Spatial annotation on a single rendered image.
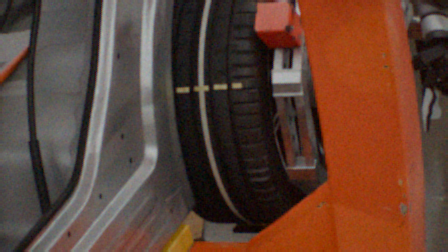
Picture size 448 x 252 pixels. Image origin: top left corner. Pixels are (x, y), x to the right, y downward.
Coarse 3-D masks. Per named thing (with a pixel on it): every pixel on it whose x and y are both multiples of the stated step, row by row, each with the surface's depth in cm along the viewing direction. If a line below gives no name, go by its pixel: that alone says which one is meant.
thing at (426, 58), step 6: (432, 48) 192; (438, 48) 194; (420, 54) 189; (426, 54) 190; (432, 54) 191; (438, 54) 193; (444, 54) 195; (414, 60) 190; (420, 60) 189; (426, 60) 189; (432, 60) 190; (414, 66) 191; (420, 66) 190; (426, 66) 190
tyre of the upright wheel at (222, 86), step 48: (192, 0) 216; (240, 0) 211; (192, 48) 212; (240, 48) 207; (192, 96) 211; (240, 96) 207; (192, 144) 214; (240, 144) 210; (240, 192) 218; (288, 192) 223
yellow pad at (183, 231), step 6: (180, 228) 208; (186, 228) 208; (174, 234) 206; (180, 234) 205; (186, 234) 207; (174, 240) 203; (180, 240) 205; (186, 240) 207; (192, 240) 210; (168, 246) 201; (174, 246) 202; (180, 246) 204; (186, 246) 207
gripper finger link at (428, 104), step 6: (426, 90) 197; (432, 90) 196; (426, 96) 196; (432, 96) 195; (438, 96) 198; (426, 102) 196; (432, 102) 195; (426, 108) 196; (432, 108) 196; (438, 108) 198; (426, 114) 195; (432, 114) 197; (438, 114) 199; (426, 120) 195; (426, 126) 195; (426, 132) 196
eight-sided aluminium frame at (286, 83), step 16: (288, 0) 213; (288, 48) 213; (304, 48) 211; (288, 64) 212; (304, 64) 209; (272, 80) 208; (288, 80) 207; (304, 80) 208; (288, 96) 209; (304, 96) 208; (288, 112) 211; (304, 112) 208; (288, 128) 211; (304, 128) 210; (288, 144) 213; (304, 144) 212; (288, 160) 215; (304, 160) 215; (304, 176) 215; (320, 176) 217; (304, 192) 225
